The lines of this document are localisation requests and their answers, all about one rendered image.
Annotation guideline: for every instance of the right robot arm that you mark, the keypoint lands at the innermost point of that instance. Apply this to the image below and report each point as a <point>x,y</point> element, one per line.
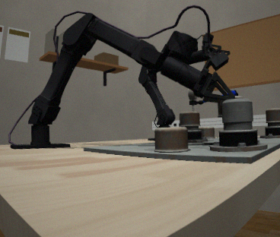
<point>75,45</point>

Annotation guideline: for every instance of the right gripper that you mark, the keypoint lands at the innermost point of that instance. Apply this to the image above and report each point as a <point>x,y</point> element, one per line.
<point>192,78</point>

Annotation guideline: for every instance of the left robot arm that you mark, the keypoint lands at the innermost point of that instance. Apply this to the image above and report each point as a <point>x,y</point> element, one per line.
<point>165,115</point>

